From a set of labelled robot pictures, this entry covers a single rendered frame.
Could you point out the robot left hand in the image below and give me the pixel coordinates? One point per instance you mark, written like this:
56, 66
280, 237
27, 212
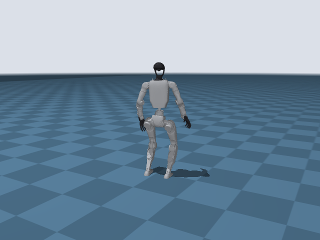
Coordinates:
142, 123

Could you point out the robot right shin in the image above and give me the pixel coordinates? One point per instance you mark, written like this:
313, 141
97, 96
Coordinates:
171, 159

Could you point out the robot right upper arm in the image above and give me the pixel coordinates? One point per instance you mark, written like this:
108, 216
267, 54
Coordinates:
176, 92

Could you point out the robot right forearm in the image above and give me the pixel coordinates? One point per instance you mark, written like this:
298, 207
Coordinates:
182, 109

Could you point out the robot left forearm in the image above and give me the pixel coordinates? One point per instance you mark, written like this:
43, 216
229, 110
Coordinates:
140, 111

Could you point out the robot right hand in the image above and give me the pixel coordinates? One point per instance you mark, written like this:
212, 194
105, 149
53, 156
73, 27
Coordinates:
188, 124

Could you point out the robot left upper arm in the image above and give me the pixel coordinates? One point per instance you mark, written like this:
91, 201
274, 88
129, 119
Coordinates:
142, 93

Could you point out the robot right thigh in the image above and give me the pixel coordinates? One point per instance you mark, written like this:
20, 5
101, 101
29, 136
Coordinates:
170, 127

